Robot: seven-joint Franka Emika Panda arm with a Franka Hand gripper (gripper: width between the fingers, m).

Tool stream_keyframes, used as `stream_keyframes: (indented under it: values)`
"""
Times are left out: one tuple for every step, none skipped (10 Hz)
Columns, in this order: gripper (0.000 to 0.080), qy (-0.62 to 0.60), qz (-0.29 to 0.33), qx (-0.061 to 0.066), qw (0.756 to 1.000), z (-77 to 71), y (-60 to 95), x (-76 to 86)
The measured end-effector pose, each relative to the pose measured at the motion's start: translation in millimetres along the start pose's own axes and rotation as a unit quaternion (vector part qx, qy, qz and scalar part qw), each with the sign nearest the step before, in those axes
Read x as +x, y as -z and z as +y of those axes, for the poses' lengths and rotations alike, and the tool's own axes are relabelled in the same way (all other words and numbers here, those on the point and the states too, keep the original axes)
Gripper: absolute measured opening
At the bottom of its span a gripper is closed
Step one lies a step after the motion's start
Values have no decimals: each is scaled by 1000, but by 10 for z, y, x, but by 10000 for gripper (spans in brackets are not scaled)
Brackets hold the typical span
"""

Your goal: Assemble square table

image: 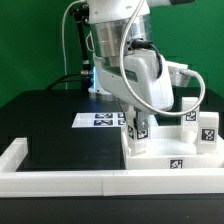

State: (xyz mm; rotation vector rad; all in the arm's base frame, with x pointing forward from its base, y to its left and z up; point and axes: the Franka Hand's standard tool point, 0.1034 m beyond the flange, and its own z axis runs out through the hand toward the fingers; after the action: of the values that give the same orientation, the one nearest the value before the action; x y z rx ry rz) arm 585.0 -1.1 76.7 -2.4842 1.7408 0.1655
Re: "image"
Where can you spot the white square table top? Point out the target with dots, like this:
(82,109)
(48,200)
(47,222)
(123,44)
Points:
(165,150)

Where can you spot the white sheet with tags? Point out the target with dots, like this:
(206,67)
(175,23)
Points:
(106,119)

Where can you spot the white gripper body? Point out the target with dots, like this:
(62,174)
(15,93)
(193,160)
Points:
(143,89)

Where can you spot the white U-shaped obstacle fence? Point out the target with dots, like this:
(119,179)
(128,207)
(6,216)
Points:
(100,183)

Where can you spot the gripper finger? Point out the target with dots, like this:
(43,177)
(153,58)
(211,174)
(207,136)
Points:
(129,112)
(142,120)

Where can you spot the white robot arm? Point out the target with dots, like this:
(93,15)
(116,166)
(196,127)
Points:
(120,27)

